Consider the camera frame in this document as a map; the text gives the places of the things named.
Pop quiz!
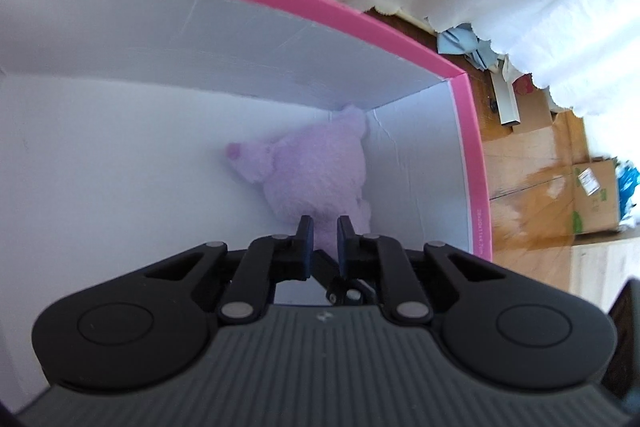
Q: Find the pink cardboard box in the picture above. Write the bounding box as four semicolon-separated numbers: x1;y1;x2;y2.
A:
0;0;496;418

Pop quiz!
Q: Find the white board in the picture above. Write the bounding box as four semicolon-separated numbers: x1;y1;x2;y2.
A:
570;234;640;298

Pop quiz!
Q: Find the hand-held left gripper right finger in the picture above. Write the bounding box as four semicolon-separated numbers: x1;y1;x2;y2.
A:
337;216;506;325

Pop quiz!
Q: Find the white metal bar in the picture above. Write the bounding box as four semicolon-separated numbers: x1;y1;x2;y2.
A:
490;57;521;128

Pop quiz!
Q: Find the flat cardboard sheet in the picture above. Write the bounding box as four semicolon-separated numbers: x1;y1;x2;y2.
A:
510;87;556;135

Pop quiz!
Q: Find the purple plush toy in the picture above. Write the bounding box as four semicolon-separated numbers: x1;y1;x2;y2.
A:
225;104;373;258

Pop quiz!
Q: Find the blue plastic bag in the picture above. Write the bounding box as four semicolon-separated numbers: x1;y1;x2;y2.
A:
617;159;640;228

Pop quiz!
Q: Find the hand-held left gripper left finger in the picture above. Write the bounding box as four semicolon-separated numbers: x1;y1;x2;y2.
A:
145;216;315;325

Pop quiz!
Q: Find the brown cardboard box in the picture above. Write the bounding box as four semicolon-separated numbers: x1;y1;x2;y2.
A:
570;157;623;238

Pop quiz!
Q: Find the blue crumpled cloth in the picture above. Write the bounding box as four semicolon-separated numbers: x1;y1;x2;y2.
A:
437;24;501;72

